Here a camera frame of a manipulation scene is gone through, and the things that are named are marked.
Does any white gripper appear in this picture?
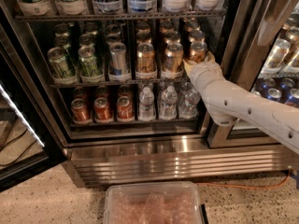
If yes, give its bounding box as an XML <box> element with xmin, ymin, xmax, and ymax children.
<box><xmin>183</xmin><ymin>51</ymin><xmax>224</xmax><ymax>92</ymax></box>

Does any orange can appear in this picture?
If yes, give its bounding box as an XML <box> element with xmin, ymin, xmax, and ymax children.
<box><xmin>164</xmin><ymin>31</ymin><xmax>180</xmax><ymax>45</ymax></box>
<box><xmin>189</xmin><ymin>41</ymin><xmax>207</xmax><ymax>63</ymax></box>
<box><xmin>135</xmin><ymin>43</ymin><xmax>157</xmax><ymax>79</ymax></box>
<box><xmin>162</xmin><ymin>43</ymin><xmax>183</xmax><ymax>79</ymax></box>
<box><xmin>188</xmin><ymin>30</ymin><xmax>205</xmax><ymax>43</ymax></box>

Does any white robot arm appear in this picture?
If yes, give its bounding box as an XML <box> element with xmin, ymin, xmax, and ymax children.
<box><xmin>183</xmin><ymin>60</ymin><xmax>299</xmax><ymax>154</ymax></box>

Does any closed glass fridge door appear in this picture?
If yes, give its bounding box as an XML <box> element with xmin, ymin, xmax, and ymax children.
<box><xmin>206</xmin><ymin>0</ymin><xmax>299</xmax><ymax>149</ymax></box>

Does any front silver can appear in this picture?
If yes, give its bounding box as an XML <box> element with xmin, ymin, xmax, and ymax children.
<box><xmin>108</xmin><ymin>42</ymin><xmax>131</xmax><ymax>81</ymax></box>

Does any front right red can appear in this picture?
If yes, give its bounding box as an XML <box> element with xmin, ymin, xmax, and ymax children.
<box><xmin>117</xmin><ymin>96</ymin><xmax>134</xmax><ymax>121</ymax></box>

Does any red can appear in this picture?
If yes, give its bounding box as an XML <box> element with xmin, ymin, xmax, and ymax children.
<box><xmin>117</xmin><ymin>96</ymin><xmax>134</xmax><ymax>121</ymax></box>
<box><xmin>71</xmin><ymin>98</ymin><xmax>92</xmax><ymax>124</ymax></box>
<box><xmin>93</xmin><ymin>97</ymin><xmax>112</xmax><ymax>123</ymax></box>

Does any stainless steel display fridge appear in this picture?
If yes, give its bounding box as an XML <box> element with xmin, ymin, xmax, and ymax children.
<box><xmin>0</xmin><ymin>0</ymin><xmax>298</xmax><ymax>188</ymax></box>

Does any front right green can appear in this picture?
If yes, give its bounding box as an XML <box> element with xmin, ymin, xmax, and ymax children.
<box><xmin>78</xmin><ymin>46</ymin><xmax>105</xmax><ymax>83</ymax></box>

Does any green can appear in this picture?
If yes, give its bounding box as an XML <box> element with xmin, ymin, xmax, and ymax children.
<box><xmin>78</xmin><ymin>46</ymin><xmax>105</xmax><ymax>83</ymax></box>
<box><xmin>48</xmin><ymin>47</ymin><xmax>78</xmax><ymax>85</ymax></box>

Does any front middle red can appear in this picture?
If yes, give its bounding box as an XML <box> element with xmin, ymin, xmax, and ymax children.
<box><xmin>93</xmin><ymin>97</ymin><xmax>112</xmax><ymax>123</ymax></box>

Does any front left red can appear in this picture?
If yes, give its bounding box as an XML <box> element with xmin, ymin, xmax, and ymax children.
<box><xmin>71</xmin><ymin>98</ymin><xmax>92</xmax><ymax>124</ymax></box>

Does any front left green can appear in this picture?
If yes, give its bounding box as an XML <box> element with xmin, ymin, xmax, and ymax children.
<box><xmin>48</xmin><ymin>47</ymin><xmax>78</xmax><ymax>85</ymax></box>

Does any open black fridge door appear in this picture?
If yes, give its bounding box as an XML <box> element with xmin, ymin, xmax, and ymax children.
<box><xmin>0</xmin><ymin>28</ymin><xmax>64</xmax><ymax>191</ymax></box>

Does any right water bottle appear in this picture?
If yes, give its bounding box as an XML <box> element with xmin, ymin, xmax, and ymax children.
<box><xmin>178</xmin><ymin>82</ymin><xmax>201</xmax><ymax>119</ymax></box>

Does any water bottle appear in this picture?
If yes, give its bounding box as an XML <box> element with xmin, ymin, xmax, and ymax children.
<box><xmin>178</xmin><ymin>82</ymin><xmax>201</xmax><ymax>119</ymax></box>
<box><xmin>159</xmin><ymin>85</ymin><xmax>178</xmax><ymax>120</ymax></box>
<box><xmin>138</xmin><ymin>86</ymin><xmax>155</xmax><ymax>121</ymax></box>

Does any middle water bottle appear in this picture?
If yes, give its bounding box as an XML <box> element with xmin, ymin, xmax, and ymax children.
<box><xmin>159</xmin><ymin>85</ymin><xmax>178</xmax><ymax>120</ymax></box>

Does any left water bottle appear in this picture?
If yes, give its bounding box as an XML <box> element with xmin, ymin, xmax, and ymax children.
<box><xmin>138</xmin><ymin>86</ymin><xmax>155</xmax><ymax>121</ymax></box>

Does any clear plastic bin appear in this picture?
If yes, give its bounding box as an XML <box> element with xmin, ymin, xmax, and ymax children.
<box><xmin>103</xmin><ymin>181</ymin><xmax>208</xmax><ymax>224</ymax></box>

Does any upper wire shelf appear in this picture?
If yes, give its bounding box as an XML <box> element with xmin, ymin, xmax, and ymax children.
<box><xmin>14</xmin><ymin>10</ymin><xmax>226</xmax><ymax>22</ymax></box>

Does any wire shelf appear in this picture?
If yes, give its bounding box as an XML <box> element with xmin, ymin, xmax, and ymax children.
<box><xmin>14</xmin><ymin>10</ymin><xmax>226</xmax><ymax>22</ymax></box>
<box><xmin>50</xmin><ymin>77</ymin><xmax>190</xmax><ymax>89</ymax></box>

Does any middle wire shelf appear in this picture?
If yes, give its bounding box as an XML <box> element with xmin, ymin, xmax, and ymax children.
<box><xmin>50</xmin><ymin>77</ymin><xmax>190</xmax><ymax>89</ymax></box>

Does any orange power cable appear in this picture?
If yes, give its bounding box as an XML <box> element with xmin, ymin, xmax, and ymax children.
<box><xmin>195</xmin><ymin>170</ymin><xmax>292</xmax><ymax>190</ymax></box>

